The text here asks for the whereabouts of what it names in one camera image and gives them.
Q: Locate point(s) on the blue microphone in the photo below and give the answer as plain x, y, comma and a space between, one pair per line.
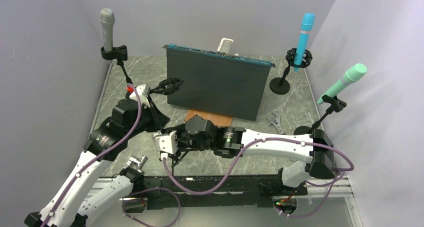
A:
305, 29

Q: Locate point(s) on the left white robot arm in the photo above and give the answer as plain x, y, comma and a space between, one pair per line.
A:
70, 207

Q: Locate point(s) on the adjustable wrench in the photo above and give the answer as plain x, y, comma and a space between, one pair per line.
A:
274, 120

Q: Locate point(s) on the white object behind panel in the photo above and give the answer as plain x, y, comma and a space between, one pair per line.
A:
225, 45

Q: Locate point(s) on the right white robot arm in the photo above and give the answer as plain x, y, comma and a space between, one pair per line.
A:
311, 151

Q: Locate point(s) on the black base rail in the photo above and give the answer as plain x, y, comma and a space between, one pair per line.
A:
237, 190

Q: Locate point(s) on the chrome metal faucet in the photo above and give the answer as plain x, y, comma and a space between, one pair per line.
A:
136, 163

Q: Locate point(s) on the dark grey upright panel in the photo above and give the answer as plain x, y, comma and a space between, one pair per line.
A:
217, 82

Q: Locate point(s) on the mint green microphone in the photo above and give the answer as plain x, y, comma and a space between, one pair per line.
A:
351, 76

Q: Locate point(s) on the black round-base clip stand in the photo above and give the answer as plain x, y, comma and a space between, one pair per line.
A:
120, 54

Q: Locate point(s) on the black clip stand right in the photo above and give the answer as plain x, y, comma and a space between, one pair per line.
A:
336, 105

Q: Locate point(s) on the black tripod shock-mount stand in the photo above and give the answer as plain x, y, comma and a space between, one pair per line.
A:
167, 87

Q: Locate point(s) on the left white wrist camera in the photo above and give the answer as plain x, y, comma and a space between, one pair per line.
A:
143, 91

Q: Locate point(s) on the wooden board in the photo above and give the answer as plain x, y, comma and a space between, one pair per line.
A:
217, 119

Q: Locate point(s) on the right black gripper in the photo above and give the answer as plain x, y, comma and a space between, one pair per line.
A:
180, 128

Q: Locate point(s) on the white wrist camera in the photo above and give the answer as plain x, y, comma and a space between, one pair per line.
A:
143, 91
165, 144

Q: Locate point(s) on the grey microphone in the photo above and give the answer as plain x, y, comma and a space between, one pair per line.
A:
107, 20

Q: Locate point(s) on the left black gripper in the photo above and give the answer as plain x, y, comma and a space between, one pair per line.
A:
159, 120

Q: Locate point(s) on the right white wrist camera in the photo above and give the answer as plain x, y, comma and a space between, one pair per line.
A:
165, 144

